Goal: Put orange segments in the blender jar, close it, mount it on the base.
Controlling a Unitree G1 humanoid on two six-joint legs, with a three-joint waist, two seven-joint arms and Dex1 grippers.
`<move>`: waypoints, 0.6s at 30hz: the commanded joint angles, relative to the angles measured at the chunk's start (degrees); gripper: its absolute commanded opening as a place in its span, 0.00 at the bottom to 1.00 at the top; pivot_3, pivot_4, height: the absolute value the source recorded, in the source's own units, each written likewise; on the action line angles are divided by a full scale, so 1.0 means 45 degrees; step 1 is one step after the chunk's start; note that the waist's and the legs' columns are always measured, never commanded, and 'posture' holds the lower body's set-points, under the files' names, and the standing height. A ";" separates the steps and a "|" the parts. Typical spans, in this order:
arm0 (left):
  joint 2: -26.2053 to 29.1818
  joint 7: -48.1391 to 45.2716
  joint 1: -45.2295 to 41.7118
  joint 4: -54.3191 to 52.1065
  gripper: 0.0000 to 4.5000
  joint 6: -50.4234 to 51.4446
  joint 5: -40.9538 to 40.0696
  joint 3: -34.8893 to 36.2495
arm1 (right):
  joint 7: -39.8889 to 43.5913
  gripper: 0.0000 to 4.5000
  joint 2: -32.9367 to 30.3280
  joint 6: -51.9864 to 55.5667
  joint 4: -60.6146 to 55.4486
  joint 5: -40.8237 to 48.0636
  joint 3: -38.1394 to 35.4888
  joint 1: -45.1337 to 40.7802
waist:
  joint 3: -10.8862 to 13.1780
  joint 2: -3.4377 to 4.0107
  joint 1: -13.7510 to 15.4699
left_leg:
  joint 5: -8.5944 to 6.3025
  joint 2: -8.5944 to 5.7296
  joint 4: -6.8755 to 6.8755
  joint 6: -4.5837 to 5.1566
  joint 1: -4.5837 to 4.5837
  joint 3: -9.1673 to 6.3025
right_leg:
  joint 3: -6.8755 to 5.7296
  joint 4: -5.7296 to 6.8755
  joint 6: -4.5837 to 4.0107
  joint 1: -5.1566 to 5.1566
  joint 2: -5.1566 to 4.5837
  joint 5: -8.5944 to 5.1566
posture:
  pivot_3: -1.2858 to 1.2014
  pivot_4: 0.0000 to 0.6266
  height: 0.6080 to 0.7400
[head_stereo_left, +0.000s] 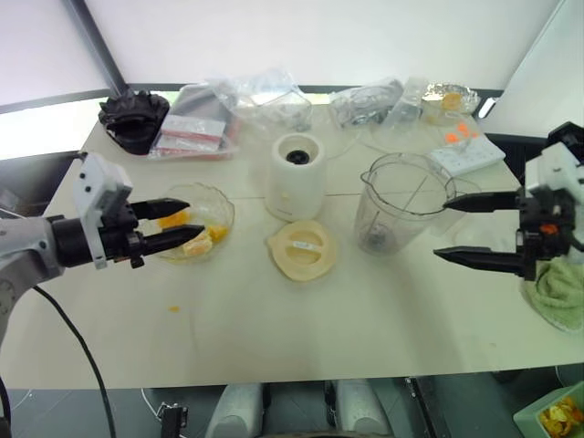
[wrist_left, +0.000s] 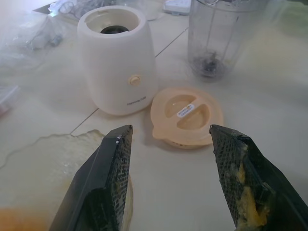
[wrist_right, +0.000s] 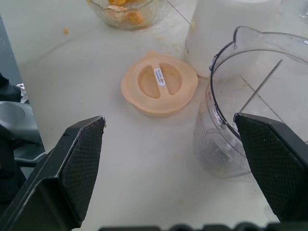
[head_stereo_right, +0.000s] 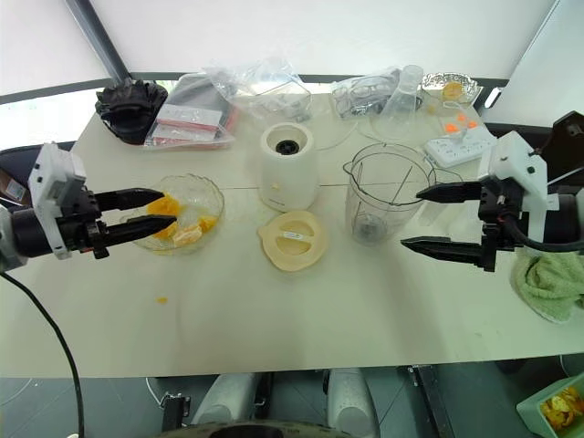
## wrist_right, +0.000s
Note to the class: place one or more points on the small yellow object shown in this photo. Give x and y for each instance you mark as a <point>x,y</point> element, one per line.
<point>132,16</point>

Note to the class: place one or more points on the cream round lid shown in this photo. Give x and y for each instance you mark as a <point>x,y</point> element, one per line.
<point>144,101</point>

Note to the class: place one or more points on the clear plastic container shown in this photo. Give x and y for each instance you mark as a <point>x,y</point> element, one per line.
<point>216,149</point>

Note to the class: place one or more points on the white cylindrical container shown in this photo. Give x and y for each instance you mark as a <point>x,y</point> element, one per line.
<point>216,36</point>

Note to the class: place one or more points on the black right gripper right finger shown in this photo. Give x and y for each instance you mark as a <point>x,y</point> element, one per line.
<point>276,163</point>

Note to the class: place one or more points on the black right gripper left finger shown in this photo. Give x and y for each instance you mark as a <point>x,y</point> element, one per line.
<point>72,168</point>

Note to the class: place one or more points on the clear glass bowl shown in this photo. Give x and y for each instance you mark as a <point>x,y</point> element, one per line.
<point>154,14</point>

